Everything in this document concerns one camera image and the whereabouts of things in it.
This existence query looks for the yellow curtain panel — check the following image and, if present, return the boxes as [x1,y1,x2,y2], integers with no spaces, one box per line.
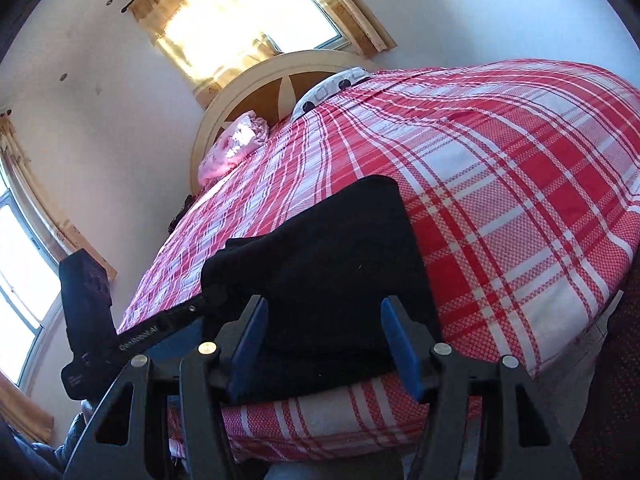
[128,0,279,107]
[314,0,397,58]

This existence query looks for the pink floral pillow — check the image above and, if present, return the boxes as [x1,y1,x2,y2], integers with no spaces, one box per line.
[198,110,269,188]

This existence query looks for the black pants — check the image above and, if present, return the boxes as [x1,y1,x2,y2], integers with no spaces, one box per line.
[201,176,442,404]

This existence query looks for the side wall window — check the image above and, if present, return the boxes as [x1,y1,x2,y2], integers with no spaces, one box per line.
[0,177,61,386]

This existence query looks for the white black patterned pillow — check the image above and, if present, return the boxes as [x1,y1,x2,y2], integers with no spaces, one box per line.
[291,67,372,122]

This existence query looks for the cream wooden headboard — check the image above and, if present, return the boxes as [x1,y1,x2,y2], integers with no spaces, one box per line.
[190,49,376,193]

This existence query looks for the red white plaid bedsheet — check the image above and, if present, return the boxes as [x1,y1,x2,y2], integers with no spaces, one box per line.
[117,58,640,463]

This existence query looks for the dark bundle beside bed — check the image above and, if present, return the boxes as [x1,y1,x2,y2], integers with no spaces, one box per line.
[168,194,195,234]

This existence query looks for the head wall window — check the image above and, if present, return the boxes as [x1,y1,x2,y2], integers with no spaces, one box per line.
[238,0,349,52]

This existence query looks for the yellow curtain left panel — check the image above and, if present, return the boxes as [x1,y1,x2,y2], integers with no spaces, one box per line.
[128,0,279,107]

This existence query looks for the side window yellow curtain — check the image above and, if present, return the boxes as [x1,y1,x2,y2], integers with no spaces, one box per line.
[1,113,117,282]

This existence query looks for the yellow curtain right panel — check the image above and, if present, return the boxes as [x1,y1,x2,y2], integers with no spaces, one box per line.
[314,0,397,58]

